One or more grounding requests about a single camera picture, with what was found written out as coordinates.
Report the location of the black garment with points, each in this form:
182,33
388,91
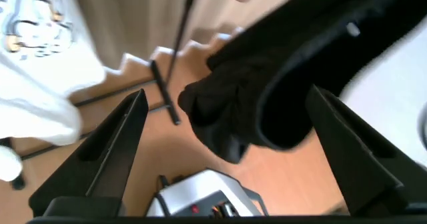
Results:
267,84

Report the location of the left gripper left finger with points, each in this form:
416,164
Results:
110,170

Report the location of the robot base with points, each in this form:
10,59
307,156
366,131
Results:
200,190

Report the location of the white printed shirt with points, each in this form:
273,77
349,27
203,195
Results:
33,84

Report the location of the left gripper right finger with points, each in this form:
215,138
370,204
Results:
360,177

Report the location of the black clothes rack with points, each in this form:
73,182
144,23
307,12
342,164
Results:
165,90

